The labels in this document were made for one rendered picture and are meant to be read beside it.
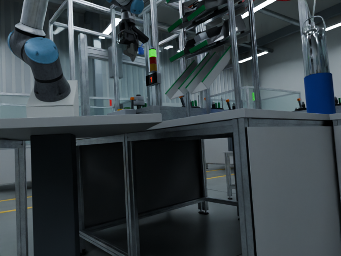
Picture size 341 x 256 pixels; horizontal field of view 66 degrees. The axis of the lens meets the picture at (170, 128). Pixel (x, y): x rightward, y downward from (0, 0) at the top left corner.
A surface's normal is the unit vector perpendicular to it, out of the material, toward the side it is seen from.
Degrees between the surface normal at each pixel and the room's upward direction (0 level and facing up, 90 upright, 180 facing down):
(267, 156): 90
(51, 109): 90
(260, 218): 90
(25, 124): 90
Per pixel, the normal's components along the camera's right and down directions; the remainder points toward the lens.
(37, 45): 0.18, -0.66
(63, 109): 0.16, -0.07
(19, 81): 0.55, -0.08
